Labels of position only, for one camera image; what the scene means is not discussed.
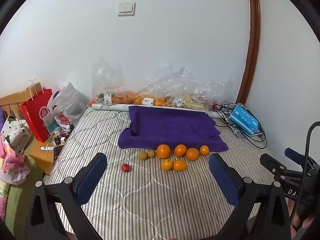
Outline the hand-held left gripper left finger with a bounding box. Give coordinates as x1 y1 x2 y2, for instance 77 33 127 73
25 152 108 240

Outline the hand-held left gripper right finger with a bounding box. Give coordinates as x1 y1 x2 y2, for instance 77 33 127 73
209 152 292 240

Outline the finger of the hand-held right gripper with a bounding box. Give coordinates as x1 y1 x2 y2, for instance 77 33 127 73
260 152 288 181
284 147 320 171

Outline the large mandarin orange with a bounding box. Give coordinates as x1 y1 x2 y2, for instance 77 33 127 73
157 144 172 159
185 148 200 161
174 144 188 157

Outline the black white patterned bag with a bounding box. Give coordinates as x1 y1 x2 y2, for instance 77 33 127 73
220 102 265 142

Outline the blue and white box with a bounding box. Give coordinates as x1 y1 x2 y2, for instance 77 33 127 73
229 104 260 135

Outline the wooden nightstand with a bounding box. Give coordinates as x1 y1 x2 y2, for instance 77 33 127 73
27 137 63 175

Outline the red and white package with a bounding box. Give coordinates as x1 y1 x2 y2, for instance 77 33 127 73
54 114 72 130

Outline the long white printed roll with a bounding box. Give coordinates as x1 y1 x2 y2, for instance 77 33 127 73
91 104 225 118

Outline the purple towel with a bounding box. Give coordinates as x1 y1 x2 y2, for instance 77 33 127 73
117 105 229 153

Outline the white plastic bag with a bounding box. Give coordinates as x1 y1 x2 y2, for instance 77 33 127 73
47 82 88 128

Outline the green blanket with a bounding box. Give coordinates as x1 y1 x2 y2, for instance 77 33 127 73
0 155 48 230

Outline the red paper bag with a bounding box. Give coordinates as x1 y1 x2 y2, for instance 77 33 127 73
20 79 54 143

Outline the clear plastic bag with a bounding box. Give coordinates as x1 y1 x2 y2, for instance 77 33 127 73
195 79 235 110
135 64 198 108
91 59 125 105

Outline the floral print pillow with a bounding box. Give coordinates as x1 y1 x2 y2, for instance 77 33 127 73
0 116 32 155

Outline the pile of bagged oranges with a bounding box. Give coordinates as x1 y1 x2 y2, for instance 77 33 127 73
88 92 170 107

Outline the wooden headboard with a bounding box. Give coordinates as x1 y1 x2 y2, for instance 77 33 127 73
0 82 43 120

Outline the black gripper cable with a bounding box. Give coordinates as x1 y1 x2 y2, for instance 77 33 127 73
290 121 320 230

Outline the brown wooden door frame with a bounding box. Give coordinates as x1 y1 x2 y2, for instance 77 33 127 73
236 0 261 104

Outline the white light switch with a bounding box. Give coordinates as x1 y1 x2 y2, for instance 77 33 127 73
117 2 136 17

